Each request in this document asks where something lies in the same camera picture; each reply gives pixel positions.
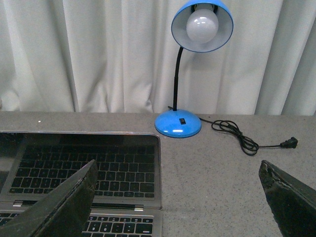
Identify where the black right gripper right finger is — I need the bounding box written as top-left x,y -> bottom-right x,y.
259,160 -> 316,237

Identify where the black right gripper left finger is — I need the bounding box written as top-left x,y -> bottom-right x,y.
0,160 -> 98,237

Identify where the silver laptop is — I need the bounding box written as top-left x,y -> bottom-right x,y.
0,131 -> 162,237

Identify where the white curtain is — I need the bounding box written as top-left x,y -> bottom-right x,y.
0,0 -> 316,116

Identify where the blue desk lamp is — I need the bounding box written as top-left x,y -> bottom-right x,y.
155,0 -> 234,138

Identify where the black lamp power cable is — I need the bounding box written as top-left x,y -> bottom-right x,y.
198,117 -> 299,157

